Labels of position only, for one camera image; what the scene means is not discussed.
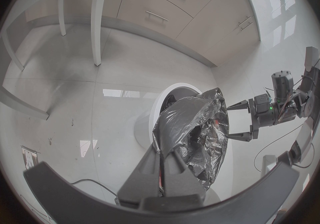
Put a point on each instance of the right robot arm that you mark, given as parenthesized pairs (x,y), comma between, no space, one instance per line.
(303,97)

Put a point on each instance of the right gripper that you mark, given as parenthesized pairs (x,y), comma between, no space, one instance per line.
(267,119)

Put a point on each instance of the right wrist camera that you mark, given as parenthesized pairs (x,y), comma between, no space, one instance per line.
(262,101)

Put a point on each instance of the grey padded white-legged chair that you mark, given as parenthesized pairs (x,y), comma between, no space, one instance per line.
(96,17)

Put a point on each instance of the black plastic bag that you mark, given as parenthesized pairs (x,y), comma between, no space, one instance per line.
(190,117)

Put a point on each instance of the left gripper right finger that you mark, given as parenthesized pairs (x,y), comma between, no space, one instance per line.
(180,180)

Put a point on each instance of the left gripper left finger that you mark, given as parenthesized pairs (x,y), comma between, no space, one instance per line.
(140,180)

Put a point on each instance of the white trash bin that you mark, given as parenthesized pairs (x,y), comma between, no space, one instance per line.
(146,127)

